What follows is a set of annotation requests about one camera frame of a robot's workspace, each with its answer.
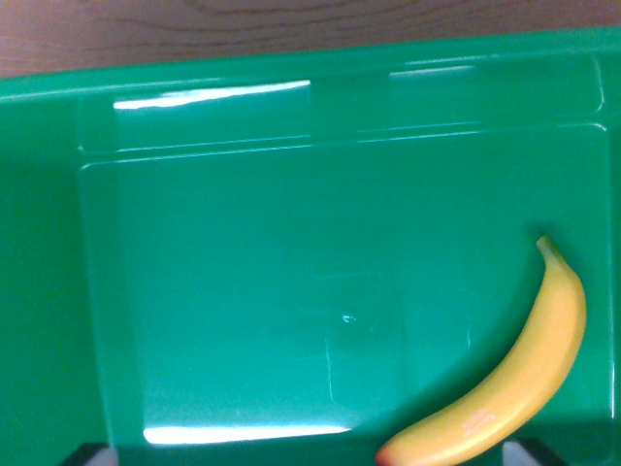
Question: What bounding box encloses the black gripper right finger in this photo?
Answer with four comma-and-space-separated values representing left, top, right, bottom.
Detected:
502, 437, 570, 466

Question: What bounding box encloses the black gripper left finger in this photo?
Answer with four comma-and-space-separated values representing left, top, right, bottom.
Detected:
58, 442, 119, 466

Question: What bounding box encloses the yellow plastic banana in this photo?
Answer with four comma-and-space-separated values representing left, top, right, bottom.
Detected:
375, 235, 588, 466

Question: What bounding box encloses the green plastic bin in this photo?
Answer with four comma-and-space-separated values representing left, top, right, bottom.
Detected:
0, 26, 621, 466

